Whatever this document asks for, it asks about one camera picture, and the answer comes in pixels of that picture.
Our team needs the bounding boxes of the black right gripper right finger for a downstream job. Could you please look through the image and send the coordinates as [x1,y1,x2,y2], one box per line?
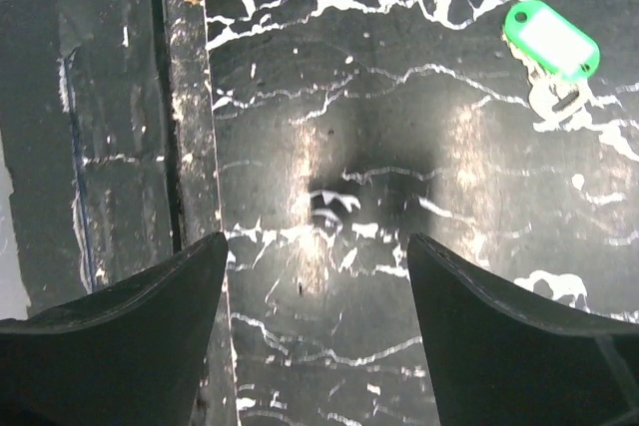
[407,234,638,425]

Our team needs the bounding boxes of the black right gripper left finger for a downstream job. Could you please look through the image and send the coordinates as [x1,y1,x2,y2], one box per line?
[1,232,228,425]

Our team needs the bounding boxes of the key with green tag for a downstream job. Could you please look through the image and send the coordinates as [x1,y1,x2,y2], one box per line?
[502,0,601,125]

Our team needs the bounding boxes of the black base board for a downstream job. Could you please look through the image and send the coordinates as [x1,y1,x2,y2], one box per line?
[0,0,239,426]

